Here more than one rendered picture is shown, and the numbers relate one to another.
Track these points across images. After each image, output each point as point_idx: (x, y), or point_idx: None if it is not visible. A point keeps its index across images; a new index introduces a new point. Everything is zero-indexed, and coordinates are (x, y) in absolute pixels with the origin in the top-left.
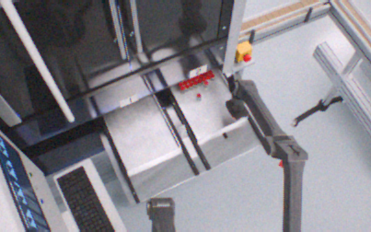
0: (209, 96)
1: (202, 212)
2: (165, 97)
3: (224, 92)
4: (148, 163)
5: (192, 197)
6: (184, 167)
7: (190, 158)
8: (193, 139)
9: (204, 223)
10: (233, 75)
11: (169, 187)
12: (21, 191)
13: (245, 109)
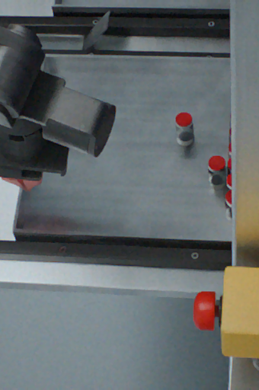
0: (177, 176)
1: (43, 316)
2: None
3: (162, 228)
4: None
5: (97, 312)
6: (2, 9)
7: (8, 20)
8: (56, 54)
9: (12, 305)
10: (95, 100)
11: None
12: None
13: None
